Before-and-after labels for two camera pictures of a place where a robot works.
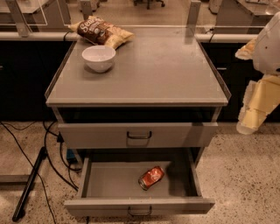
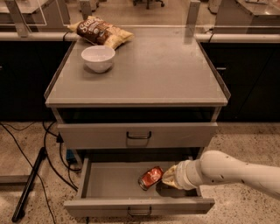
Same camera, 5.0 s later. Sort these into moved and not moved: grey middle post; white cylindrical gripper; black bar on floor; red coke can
Moved: white cylindrical gripper
Not moved: red coke can; black bar on floor; grey middle post
